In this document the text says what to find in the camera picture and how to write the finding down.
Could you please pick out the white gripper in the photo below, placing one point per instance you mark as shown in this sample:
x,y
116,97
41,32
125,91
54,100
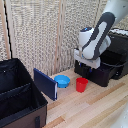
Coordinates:
x,y
88,61

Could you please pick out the blue plastic bowl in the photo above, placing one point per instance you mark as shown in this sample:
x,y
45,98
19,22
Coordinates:
x,y
62,81

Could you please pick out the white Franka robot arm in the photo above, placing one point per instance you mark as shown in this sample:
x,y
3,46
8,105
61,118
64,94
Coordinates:
x,y
98,33

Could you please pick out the red plastic cup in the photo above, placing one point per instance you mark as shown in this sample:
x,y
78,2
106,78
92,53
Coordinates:
x,y
81,84

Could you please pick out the dark blue book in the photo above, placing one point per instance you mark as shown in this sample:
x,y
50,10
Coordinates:
x,y
45,84

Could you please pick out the beige bamboo screen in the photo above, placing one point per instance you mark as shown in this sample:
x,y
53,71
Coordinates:
x,y
33,33

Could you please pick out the black fabric storage box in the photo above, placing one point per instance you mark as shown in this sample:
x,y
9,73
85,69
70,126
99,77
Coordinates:
x,y
16,96

